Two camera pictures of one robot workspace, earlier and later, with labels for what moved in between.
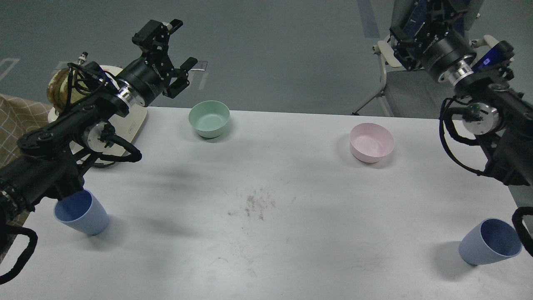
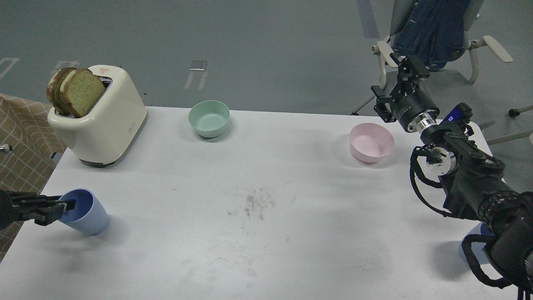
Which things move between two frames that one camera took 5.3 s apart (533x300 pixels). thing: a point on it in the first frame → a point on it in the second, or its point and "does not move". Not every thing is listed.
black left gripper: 148,76 → 44,209
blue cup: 81,210 does not move
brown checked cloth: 18,118 does not move
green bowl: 209,118 does not move
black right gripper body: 432,33 → 406,102
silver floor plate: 200,65 does not move
